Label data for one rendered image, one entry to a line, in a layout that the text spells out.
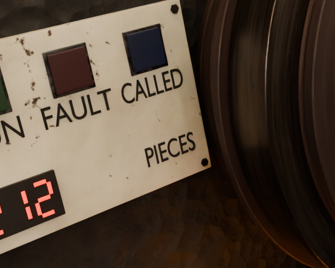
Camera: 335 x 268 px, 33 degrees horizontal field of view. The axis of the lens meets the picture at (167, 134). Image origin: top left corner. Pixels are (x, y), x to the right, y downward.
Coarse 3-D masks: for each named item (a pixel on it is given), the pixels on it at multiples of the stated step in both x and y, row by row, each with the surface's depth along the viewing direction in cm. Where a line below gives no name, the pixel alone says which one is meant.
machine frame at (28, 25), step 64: (0, 0) 48; (64, 0) 51; (128, 0) 55; (192, 0) 58; (192, 64) 59; (192, 192) 62; (0, 256) 51; (64, 256) 55; (128, 256) 58; (192, 256) 63; (256, 256) 68
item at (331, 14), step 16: (320, 0) 45; (320, 16) 45; (304, 32) 46; (320, 32) 45; (304, 48) 46; (320, 48) 45; (304, 64) 46; (320, 64) 46; (304, 80) 46; (320, 80) 46; (304, 96) 46; (320, 96) 46; (304, 112) 47; (320, 112) 46; (304, 128) 48; (320, 128) 47; (304, 144) 48; (320, 144) 47; (320, 160) 47; (320, 176) 48; (320, 192) 50
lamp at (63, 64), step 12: (84, 48) 50; (48, 60) 49; (60, 60) 49; (72, 60) 50; (84, 60) 50; (60, 72) 49; (72, 72) 50; (84, 72) 51; (60, 84) 50; (72, 84) 50; (84, 84) 51
